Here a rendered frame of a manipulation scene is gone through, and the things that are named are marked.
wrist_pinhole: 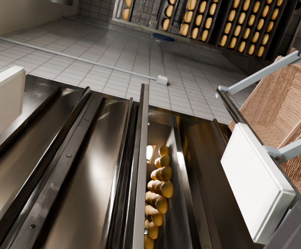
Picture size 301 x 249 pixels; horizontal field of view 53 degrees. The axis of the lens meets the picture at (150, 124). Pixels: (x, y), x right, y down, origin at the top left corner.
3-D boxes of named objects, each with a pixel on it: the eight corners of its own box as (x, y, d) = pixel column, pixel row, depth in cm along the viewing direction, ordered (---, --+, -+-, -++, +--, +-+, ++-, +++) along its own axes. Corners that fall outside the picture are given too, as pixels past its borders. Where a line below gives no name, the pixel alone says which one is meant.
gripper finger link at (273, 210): (281, 189, 12) (298, 193, 12) (236, 121, 19) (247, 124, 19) (252, 243, 13) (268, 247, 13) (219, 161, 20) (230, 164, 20)
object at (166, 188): (142, 280, 160) (131, 278, 160) (144, 218, 204) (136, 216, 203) (175, 189, 137) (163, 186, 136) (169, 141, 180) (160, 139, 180)
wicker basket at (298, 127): (313, 189, 135) (256, 176, 132) (268, 136, 187) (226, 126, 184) (370, 89, 117) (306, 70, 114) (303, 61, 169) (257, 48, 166)
